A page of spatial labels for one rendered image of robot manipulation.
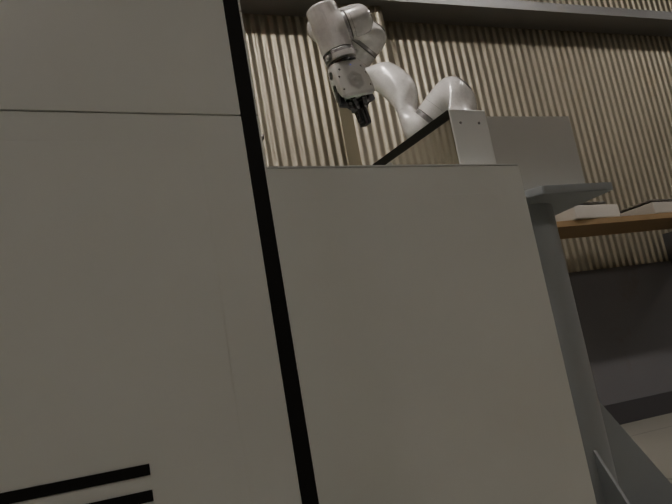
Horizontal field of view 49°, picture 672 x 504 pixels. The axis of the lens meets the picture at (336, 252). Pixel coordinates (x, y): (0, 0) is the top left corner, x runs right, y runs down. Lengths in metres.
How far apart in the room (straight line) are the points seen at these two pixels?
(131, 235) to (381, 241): 0.51
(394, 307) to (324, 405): 0.21
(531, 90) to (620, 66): 0.82
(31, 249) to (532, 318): 0.91
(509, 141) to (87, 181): 1.14
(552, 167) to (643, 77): 3.70
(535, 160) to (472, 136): 0.33
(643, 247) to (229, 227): 4.21
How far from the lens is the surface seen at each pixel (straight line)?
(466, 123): 1.54
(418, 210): 1.32
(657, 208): 4.43
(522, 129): 1.84
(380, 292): 1.24
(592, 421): 1.80
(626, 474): 1.95
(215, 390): 0.89
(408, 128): 2.15
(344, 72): 1.91
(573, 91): 5.04
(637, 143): 5.24
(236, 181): 0.96
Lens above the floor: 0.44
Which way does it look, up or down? 11 degrees up
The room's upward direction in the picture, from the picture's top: 10 degrees counter-clockwise
